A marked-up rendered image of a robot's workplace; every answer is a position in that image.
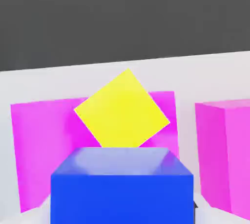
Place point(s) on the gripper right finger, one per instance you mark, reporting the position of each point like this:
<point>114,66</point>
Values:
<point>205,214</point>

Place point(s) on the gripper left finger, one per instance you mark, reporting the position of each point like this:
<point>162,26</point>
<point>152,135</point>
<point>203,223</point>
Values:
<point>37,216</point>

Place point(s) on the small blue cube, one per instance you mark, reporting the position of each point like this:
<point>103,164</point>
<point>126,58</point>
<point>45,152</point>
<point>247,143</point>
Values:
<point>121,198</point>

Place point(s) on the small yellow cube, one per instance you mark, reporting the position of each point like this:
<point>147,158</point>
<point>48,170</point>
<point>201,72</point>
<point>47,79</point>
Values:
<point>122,110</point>

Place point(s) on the large magenta box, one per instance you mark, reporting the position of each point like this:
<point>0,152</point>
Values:
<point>45,139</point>
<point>230,149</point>

